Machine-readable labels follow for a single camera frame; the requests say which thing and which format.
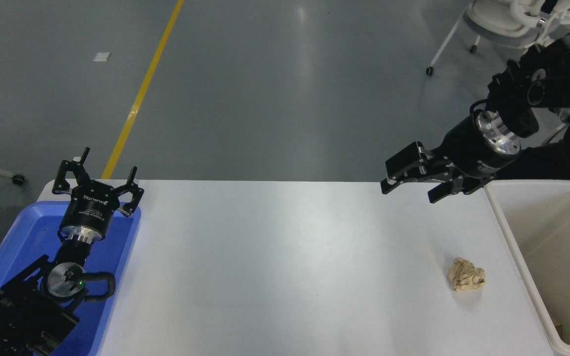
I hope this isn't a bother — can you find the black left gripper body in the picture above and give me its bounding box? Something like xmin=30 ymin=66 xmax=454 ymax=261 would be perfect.
xmin=60 ymin=180 xmax=121 ymax=233

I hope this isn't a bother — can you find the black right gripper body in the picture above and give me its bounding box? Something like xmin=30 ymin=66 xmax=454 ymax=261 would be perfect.
xmin=436 ymin=116 xmax=516 ymax=194

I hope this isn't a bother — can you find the blue plastic tray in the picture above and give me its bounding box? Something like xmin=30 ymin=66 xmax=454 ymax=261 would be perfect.
xmin=0 ymin=200 xmax=141 ymax=356

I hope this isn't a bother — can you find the crumpled tan paper ball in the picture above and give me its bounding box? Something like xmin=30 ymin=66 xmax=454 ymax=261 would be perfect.
xmin=447 ymin=257 xmax=486 ymax=291

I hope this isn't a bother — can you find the white office chair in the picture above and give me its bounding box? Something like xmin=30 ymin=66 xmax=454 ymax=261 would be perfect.
xmin=425 ymin=0 xmax=570 ymax=76

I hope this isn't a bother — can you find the large pale plastic bin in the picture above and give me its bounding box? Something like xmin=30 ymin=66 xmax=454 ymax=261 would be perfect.
xmin=484 ymin=179 xmax=570 ymax=356

